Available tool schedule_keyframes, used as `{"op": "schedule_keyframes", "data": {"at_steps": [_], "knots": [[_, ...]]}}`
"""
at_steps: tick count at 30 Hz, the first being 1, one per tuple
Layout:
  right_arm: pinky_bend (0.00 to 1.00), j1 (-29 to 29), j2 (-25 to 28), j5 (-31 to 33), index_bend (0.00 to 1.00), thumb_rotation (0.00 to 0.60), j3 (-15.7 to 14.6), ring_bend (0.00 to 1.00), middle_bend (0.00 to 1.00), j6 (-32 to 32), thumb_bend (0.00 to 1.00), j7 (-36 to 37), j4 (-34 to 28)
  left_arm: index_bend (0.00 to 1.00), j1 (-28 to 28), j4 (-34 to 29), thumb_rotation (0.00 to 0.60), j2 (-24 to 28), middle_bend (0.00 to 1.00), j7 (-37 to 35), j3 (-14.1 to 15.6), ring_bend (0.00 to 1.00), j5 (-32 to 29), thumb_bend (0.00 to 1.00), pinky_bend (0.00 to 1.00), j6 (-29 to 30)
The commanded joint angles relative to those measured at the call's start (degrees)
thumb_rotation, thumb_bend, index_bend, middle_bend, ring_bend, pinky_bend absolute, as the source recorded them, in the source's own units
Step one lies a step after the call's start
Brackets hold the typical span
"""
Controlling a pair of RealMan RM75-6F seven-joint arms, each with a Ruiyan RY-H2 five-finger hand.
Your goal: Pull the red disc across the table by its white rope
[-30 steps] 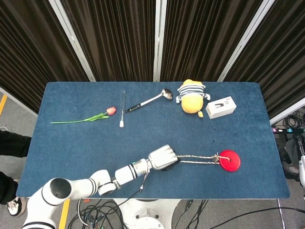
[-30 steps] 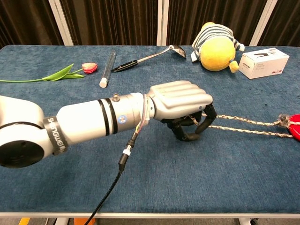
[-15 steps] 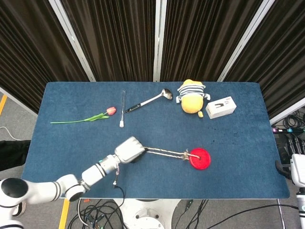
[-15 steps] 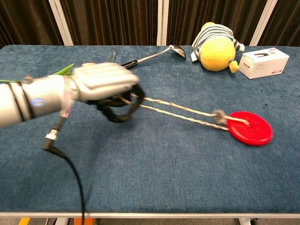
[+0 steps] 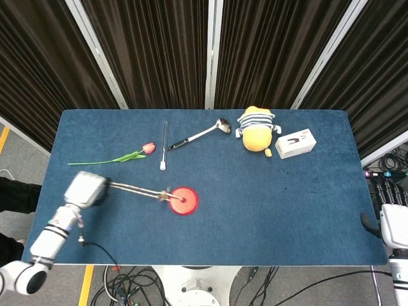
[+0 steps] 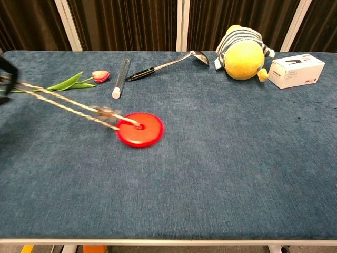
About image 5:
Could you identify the clear glass test tube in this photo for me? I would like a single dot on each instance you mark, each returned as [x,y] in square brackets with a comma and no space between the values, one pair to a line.
[162,165]

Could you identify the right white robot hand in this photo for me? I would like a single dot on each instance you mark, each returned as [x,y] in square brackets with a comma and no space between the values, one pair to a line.
[395,226]

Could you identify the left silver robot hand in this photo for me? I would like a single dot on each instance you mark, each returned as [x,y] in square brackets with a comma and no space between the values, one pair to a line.
[83,189]

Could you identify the white cardboard box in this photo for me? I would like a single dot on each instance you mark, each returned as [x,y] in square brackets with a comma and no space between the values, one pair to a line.
[296,150]

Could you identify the black power strip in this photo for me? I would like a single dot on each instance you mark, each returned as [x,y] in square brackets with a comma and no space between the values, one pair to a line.
[387,174]

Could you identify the black fabric object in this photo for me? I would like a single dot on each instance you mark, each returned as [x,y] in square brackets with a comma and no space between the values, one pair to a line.
[19,194]

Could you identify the red disc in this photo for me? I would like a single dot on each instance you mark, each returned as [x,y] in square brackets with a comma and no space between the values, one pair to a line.
[186,206]

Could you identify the white partition post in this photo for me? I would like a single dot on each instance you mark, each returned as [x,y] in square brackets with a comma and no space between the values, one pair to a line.
[211,54]
[322,54]
[95,54]

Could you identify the dark brown curtain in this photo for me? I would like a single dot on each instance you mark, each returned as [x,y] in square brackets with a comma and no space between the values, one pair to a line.
[35,63]
[376,70]
[271,54]
[159,54]

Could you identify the blue fabric table cover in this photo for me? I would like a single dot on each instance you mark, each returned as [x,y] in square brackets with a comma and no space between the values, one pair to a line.
[255,207]

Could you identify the yellow plush toy striped shirt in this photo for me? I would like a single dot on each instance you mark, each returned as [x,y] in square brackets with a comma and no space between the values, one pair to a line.
[256,140]

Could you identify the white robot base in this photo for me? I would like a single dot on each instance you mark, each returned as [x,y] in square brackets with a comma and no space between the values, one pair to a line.
[197,285]

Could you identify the artificial red tulip flower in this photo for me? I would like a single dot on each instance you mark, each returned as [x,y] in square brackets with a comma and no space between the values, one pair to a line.
[149,148]

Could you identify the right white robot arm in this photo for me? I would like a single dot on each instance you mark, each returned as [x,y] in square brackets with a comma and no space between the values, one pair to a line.
[400,274]

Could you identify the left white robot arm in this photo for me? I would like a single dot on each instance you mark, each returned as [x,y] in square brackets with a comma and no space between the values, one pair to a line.
[48,242]

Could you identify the white partition rail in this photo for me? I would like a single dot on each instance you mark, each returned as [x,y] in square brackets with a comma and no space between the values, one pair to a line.
[385,146]
[22,134]

